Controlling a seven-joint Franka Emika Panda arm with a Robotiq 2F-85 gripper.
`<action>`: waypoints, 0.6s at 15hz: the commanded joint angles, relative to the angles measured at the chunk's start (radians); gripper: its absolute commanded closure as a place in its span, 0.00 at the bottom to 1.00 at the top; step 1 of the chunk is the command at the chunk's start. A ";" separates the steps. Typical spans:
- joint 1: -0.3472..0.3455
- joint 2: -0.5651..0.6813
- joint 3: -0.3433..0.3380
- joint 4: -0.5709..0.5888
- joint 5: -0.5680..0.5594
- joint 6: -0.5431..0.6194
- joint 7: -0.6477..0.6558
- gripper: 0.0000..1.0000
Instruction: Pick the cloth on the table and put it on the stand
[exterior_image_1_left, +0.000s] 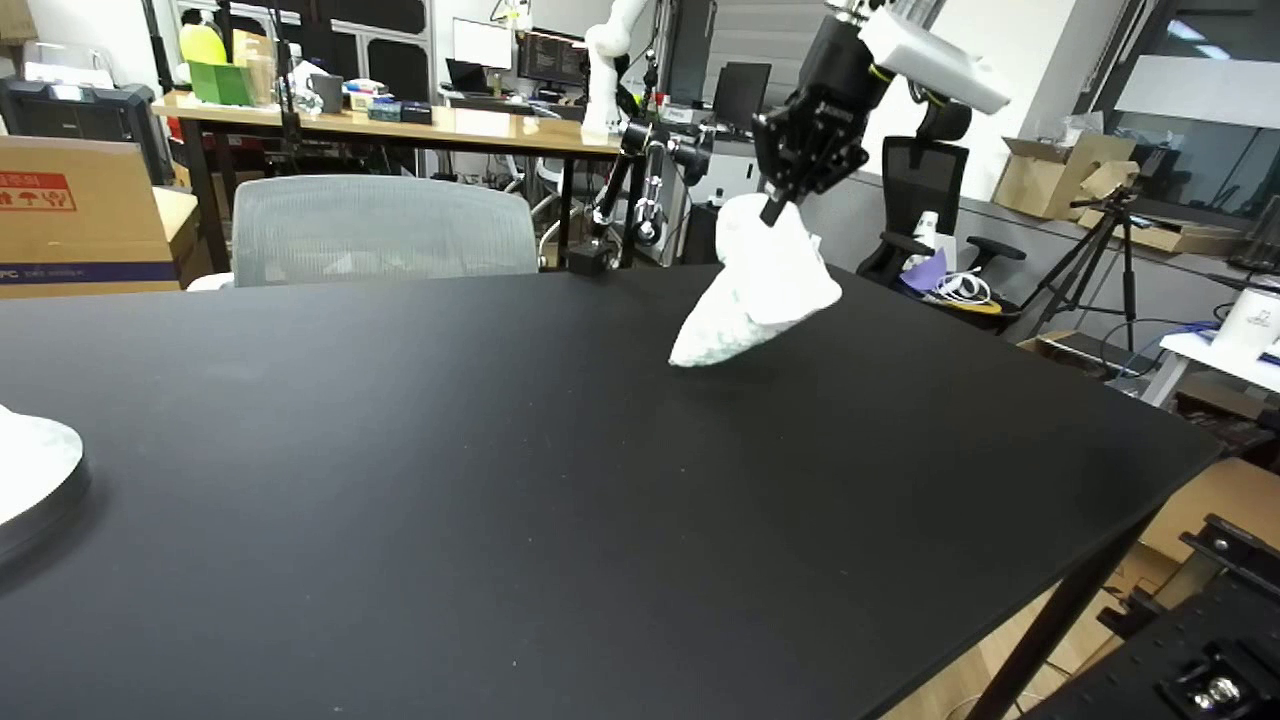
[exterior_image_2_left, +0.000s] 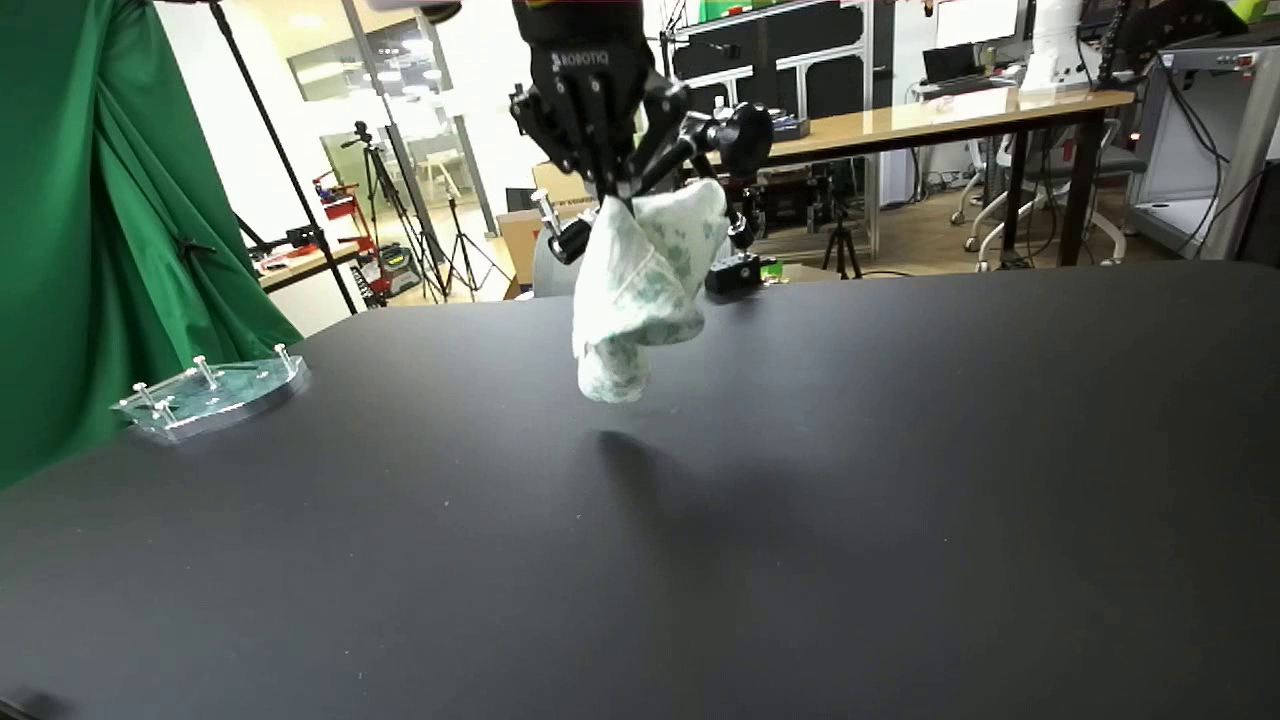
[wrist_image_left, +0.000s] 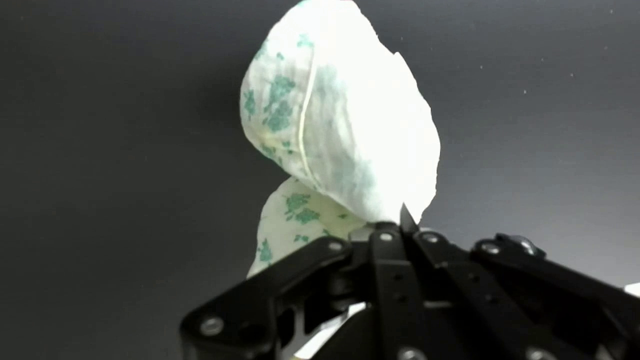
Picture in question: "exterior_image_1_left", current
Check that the flat cardboard box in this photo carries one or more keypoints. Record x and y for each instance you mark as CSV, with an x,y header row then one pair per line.
x,y
1170,235

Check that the white bottle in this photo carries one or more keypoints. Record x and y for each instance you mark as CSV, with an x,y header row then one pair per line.
x,y
926,230

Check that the white table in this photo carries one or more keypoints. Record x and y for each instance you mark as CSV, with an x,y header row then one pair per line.
x,y
1215,360

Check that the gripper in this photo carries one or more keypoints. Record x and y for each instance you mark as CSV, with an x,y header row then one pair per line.
x,y
842,65

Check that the wooden desk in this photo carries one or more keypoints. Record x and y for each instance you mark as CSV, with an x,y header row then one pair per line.
x,y
470,128

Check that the white articulated robot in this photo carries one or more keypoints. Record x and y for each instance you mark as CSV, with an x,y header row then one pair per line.
x,y
605,70

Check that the black cabinet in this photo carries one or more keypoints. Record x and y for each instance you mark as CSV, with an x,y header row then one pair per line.
x,y
380,40

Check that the grey mesh office chair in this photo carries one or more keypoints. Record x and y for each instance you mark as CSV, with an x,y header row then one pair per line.
x,y
385,232

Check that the dark monitor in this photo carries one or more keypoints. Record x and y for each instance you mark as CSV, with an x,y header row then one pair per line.
x,y
742,95

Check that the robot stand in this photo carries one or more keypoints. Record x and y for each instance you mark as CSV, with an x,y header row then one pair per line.
x,y
1190,650

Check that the purple paper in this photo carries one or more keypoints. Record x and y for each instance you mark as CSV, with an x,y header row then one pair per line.
x,y
925,273

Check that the white cloth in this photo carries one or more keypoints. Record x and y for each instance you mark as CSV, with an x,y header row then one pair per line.
x,y
765,285

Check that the white round stand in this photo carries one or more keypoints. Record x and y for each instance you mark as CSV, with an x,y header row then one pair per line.
x,y
30,460

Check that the laptop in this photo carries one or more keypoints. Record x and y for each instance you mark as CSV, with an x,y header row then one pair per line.
x,y
468,76

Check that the black office chair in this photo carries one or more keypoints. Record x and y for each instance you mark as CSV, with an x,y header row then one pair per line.
x,y
925,175

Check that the green box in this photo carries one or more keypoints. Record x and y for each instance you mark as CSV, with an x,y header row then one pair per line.
x,y
220,85

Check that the window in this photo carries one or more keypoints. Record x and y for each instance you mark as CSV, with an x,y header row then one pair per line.
x,y
1200,110

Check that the camera on tripod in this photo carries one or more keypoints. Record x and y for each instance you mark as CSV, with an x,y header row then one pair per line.
x,y
1095,250

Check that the white box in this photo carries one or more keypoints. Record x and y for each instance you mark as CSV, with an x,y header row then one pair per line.
x,y
1250,320

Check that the monitor with lit screen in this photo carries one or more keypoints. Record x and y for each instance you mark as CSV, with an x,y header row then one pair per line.
x,y
552,58

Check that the white monitor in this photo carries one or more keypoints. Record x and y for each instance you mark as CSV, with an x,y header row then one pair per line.
x,y
482,43

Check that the large cardboard box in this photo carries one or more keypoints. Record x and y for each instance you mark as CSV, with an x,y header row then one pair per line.
x,y
75,220

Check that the black equipment case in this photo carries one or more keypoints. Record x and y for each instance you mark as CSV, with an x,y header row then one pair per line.
x,y
85,110

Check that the open cardboard box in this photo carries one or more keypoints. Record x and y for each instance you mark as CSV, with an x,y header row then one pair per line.
x,y
1050,180

